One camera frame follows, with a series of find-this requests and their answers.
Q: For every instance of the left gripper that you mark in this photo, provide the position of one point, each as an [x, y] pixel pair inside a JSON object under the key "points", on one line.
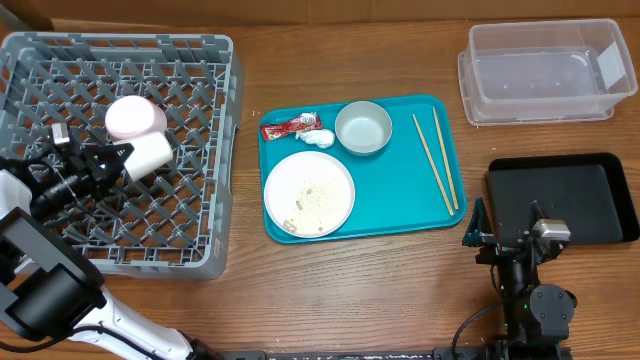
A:
{"points": [[96, 166]]}

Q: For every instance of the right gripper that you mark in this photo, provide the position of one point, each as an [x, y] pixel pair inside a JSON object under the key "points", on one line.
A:
{"points": [[507, 248]]}

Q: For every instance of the white cup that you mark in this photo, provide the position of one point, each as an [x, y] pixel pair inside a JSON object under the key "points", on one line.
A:
{"points": [[151, 151]]}

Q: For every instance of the small pink-white bowl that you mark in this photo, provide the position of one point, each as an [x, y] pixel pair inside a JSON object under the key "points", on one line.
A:
{"points": [[133, 116]]}

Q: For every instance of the grey bowl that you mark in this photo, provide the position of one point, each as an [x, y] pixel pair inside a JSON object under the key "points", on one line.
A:
{"points": [[363, 127]]}

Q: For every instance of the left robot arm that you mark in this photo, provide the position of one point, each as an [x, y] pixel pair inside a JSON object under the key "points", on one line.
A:
{"points": [[49, 291]]}

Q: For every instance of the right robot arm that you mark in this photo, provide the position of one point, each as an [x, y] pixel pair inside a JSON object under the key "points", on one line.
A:
{"points": [[536, 315]]}

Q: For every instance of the black plastic tray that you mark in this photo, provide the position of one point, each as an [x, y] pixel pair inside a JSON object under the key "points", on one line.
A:
{"points": [[589, 192]]}

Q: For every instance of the grey plastic dish rack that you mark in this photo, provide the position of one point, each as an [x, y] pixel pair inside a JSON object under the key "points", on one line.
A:
{"points": [[175, 221]]}

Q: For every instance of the teal plastic tray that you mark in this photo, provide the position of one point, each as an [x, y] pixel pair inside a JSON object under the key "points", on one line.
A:
{"points": [[396, 190]]}

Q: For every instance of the left wooden chopstick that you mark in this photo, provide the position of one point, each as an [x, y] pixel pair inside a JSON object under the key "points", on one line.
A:
{"points": [[433, 166]]}

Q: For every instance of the clear plastic bin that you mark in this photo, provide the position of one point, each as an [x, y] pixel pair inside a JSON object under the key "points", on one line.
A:
{"points": [[544, 72]]}

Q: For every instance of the large white dirty plate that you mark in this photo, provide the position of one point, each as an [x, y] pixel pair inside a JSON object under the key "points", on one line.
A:
{"points": [[309, 194]]}

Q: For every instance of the crumpled white tissue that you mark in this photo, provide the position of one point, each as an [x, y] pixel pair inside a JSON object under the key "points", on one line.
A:
{"points": [[322, 138]]}

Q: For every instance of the red snack wrapper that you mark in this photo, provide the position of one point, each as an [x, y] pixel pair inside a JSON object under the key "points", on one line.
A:
{"points": [[301, 123]]}

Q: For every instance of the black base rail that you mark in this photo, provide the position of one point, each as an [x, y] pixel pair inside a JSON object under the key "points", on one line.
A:
{"points": [[438, 353]]}

